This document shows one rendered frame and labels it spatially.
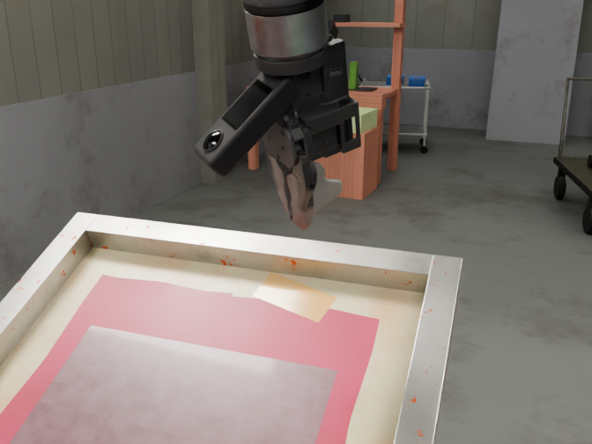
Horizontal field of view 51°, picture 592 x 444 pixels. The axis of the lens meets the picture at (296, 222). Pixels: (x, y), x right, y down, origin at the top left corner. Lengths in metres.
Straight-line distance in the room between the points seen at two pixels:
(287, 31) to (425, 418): 0.40
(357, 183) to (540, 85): 3.73
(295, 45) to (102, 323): 0.48
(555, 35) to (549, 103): 0.85
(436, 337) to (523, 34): 8.24
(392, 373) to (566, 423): 2.34
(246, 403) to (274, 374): 0.05
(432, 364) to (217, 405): 0.25
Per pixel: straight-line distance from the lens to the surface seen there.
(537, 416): 3.05
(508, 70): 8.83
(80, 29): 4.91
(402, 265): 0.81
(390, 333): 0.78
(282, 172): 0.67
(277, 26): 0.57
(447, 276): 0.80
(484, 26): 9.35
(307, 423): 0.72
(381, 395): 0.73
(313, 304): 0.82
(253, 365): 0.77
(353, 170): 5.74
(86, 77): 4.95
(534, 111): 8.76
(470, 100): 9.43
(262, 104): 0.60
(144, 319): 0.87
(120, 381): 0.81
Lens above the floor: 1.70
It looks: 19 degrees down
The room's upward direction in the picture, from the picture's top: straight up
